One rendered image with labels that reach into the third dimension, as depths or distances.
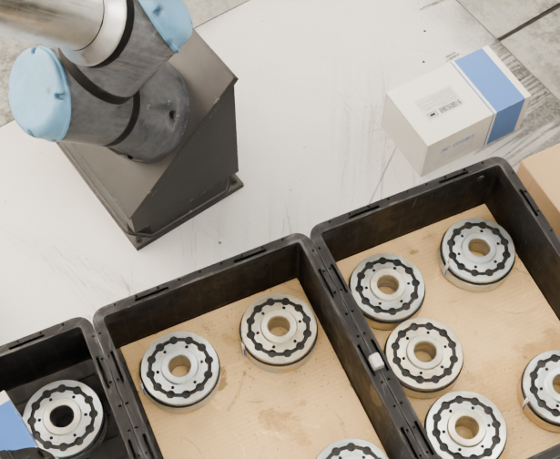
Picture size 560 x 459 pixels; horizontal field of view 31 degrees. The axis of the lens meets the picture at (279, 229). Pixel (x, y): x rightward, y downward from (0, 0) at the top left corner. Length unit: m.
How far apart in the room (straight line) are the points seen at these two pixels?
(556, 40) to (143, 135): 1.65
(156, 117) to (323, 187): 0.35
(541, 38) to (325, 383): 1.67
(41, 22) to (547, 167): 0.75
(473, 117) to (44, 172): 0.70
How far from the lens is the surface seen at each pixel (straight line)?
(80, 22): 1.18
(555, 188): 1.49
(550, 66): 2.77
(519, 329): 1.40
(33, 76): 1.31
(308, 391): 1.33
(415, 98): 1.63
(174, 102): 1.41
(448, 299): 1.40
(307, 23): 1.83
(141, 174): 1.48
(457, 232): 1.42
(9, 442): 1.01
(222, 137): 1.49
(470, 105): 1.64
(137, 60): 1.25
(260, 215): 1.60
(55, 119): 1.29
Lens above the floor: 2.07
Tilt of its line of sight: 60 degrees down
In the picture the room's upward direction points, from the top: 1 degrees clockwise
